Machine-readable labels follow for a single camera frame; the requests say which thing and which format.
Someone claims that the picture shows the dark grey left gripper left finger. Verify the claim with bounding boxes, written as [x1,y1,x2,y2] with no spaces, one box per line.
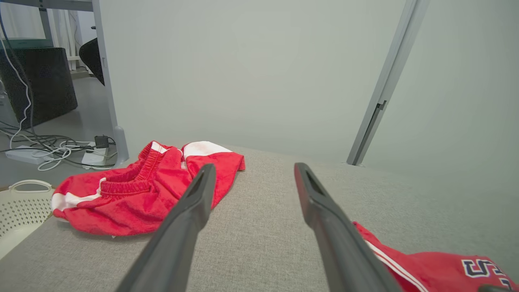
[116,163,217,292]

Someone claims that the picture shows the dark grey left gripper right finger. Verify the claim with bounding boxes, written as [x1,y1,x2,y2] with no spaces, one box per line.
[294,162,402,292]

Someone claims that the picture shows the red shorts with white stripe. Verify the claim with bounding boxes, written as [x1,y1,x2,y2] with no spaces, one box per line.
[51,140,246,237]

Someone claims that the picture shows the red and white basketball jersey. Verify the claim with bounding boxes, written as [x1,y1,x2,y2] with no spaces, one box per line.
[352,221,519,292]

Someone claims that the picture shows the white power strip with plugs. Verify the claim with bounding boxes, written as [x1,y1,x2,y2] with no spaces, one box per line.
[81,142,110,169]

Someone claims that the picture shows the white perforated laundry basket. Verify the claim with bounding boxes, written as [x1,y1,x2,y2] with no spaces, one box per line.
[0,179,54,260]

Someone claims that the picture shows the long white power strip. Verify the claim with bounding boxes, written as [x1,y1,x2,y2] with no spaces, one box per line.
[5,145,53,165]

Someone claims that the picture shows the black office chair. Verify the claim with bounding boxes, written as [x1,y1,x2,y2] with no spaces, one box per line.
[79,38,105,86]

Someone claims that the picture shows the black box cabinet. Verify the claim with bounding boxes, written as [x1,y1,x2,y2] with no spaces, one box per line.
[0,47,78,129]

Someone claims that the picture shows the bundle of black cables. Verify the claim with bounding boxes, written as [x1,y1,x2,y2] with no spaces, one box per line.
[0,120,118,169]

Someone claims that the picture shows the grey partition end post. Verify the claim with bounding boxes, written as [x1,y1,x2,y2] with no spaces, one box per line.
[91,0,130,165]

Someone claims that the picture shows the grey metal partition post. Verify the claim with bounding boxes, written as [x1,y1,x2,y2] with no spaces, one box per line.
[347,0,431,166]

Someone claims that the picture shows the white cable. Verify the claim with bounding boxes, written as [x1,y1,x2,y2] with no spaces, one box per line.
[0,36,33,150]

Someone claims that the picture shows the grey desk frame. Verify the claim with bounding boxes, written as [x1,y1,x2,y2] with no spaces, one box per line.
[0,0,94,48]

